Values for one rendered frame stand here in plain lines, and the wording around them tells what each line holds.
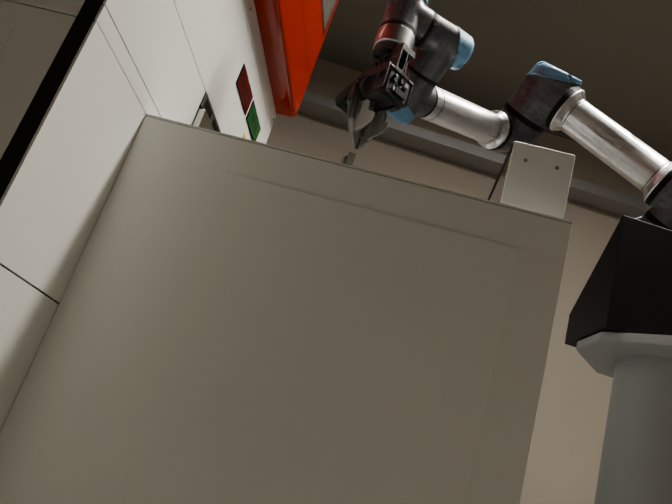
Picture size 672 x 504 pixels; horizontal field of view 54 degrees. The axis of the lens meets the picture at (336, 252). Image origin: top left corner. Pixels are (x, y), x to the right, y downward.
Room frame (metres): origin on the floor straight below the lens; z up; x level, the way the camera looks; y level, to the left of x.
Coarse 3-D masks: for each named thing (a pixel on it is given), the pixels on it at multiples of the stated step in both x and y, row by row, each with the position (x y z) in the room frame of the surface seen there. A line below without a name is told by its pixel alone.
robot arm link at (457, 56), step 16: (432, 32) 1.07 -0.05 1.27; (448, 32) 1.07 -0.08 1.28; (464, 32) 1.09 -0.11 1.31; (432, 48) 1.09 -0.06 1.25; (448, 48) 1.09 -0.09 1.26; (464, 48) 1.09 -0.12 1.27; (416, 64) 1.13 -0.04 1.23; (432, 64) 1.11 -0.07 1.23; (448, 64) 1.12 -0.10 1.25; (432, 80) 1.14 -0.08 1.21
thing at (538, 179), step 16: (528, 144) 0.87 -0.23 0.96; (512, 160) 0.87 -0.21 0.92; (528, 160) 0.86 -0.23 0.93; (544, 160) 0.86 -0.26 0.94; (560, 160) 0.86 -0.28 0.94; (512, 176) 0.87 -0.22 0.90; (528, 176) 0.86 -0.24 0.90; (544, 176) 0.86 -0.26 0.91; (560, 176) 0.86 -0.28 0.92; (512, 192) 0.87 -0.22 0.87; (528, 192) 0.86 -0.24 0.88; (544, 192) 0.86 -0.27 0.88; (560, 192) 0.86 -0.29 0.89; (528, 208) 0.86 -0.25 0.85; (544, 208) 0.86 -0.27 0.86; (560, 208) 0.86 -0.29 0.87
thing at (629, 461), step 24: (600, 336) 1.18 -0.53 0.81; (624, 336) 1.15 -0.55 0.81; (648, 336) 1.12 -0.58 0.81; (600, 360) 1.30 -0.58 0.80; (624, 360) 1.22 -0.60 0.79; (648, 360) 1.17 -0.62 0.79; (624, 384) 1.21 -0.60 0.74; (648, 384) 1.17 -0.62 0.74; (624, 408) 1.20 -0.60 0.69; (648, 408) 1.17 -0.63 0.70; (624, 432) 1.19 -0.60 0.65; (648, 432) 1.16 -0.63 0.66; (624, 456) 1.19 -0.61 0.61; (648, 456) 1.16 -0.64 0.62; (600, 480) 1.24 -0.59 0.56; (624, 480) 1.18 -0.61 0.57; (648, 480) 1.16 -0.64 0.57
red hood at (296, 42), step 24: (264, 0) 1.07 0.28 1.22; (288, 0) 1.11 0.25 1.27; (312, 0) 1.26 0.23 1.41; (336, 0) 1.44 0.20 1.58; (264, 24) 1.14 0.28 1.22; (288, 24) 1.17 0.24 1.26; (312, 24) 1.33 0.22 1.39; (264, 48) 1.22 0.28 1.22; (288, 48) 1.22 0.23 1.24; (312, 48) 1.40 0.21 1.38; (288, 72) 1.29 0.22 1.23; (288, 96) 1.38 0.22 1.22
